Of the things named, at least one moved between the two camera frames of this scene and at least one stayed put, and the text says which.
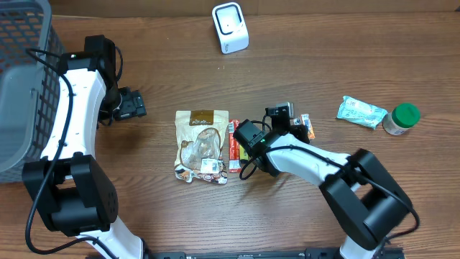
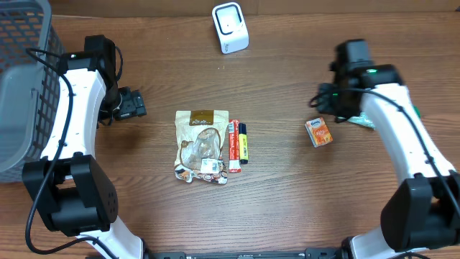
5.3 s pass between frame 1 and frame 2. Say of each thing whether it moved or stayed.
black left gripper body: stayed
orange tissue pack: moved
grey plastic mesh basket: stayed
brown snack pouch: stayed
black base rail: stayed
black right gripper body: moved
